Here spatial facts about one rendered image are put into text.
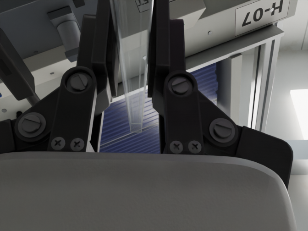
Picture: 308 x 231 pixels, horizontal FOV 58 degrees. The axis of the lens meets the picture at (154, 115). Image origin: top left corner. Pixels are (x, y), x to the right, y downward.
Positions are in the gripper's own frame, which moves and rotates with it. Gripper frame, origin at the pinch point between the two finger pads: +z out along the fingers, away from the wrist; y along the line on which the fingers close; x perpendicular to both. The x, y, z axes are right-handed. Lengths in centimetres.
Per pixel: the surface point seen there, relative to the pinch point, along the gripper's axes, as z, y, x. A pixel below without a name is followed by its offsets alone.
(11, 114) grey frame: 11.7, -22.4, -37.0
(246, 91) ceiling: 144, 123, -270
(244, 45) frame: 25.9, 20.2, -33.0
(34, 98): 1.7, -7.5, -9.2
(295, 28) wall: 219, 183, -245
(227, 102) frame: 20, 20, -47
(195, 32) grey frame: 26.6, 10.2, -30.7
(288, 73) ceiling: 167, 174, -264
